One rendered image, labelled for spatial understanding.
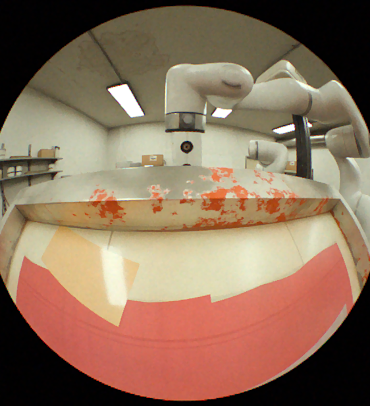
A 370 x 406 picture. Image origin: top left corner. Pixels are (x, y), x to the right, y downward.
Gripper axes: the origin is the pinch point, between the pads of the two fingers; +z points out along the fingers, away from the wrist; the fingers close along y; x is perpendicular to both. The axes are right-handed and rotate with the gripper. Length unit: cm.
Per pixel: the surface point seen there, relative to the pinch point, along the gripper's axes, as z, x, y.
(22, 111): -99, 200, 64
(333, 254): -6.0, -17.1, -24.0
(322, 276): -5.7, -12.2, -25.2
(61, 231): -7.6, 13.8, -18.4
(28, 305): -5.1, 16.8, -27.4
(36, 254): -6.7, 17.2, -21.7
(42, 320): -5.1, 13.8, -27.6
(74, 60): -132, 118, 86
